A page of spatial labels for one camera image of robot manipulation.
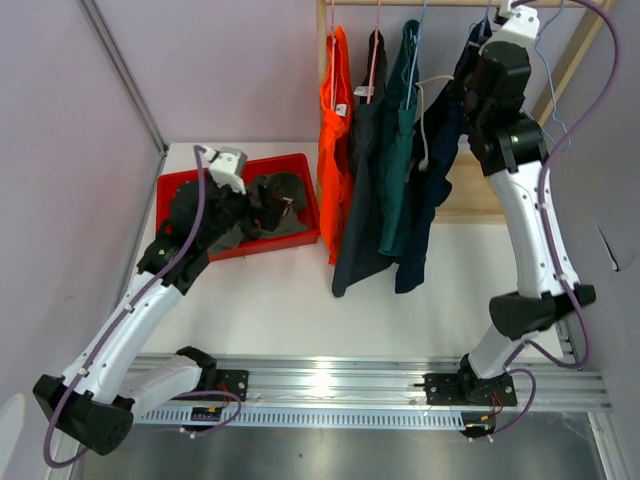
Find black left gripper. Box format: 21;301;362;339
200;169;288;250

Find olive green shorts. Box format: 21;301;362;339
208;171;309;255

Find navy blue shorts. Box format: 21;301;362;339
394;19;494;294

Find light blue wire hanger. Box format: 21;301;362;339
533;1;572;151

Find teal green shorts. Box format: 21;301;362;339
377;19;418;257

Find blue hanger of teal shorts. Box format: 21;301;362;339
404;0;428;110

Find blue hanger of navy shorts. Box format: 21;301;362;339
468;0;492;48

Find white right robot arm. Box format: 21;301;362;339
451;41;596;404

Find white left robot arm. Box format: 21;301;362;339
33;181;288;455

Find dark grey shorts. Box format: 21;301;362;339
331;33;393;298

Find orange shorts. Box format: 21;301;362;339
317;26;357;266

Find pink hanger of grey shorts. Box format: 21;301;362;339
354;0;382;105

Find pink hanger of orange shorts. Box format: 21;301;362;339
317;1;351;118

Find red plastic tray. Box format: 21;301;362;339
156;153;320;261

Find wooden clothes rack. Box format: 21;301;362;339
314;1;617;225

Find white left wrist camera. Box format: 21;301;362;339
204;147;247;195

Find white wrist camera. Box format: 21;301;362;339
204;147;247;195
479;0;540;57

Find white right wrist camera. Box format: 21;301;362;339
479;0;540;57

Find aluminium mounting rail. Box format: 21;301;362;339
124;353;614;414

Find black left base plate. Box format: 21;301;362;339
195;369;250;401

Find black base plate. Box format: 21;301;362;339
195;369;250;401
414;373;518;407

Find slotted grey cable duct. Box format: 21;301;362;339
137;405;465;431

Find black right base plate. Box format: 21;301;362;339
414;373;518;407

